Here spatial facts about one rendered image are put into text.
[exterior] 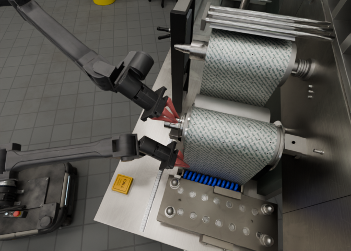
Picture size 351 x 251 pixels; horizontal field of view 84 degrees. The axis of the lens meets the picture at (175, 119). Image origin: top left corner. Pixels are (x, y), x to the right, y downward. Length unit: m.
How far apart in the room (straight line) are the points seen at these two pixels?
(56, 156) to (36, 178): 1.23
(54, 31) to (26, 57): 2.73
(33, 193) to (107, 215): 1.03
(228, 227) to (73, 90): 2.28
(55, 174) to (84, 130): 0.58
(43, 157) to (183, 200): 0.47
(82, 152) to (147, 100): 0.27
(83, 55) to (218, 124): 0.40
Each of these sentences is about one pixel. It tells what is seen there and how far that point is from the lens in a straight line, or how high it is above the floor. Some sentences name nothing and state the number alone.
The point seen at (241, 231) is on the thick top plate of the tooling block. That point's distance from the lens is 0.78.
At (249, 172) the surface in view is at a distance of 0.69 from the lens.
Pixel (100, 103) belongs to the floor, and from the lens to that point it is 2.38.
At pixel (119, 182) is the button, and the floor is 0.92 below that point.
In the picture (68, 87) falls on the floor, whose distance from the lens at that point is 2.70.
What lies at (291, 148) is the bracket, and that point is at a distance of 0.61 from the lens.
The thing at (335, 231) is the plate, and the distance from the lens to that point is 0.52.
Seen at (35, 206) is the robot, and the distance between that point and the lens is 1.83.
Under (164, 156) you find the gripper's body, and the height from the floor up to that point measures 1.14.
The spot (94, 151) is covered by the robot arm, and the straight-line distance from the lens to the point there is 0.66.
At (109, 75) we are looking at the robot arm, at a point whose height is 1.42.
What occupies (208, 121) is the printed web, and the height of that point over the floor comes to 1.31.
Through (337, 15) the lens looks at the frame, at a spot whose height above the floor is 1.47.
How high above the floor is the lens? 1.77
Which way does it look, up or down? 58 degrees down
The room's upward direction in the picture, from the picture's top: straight up
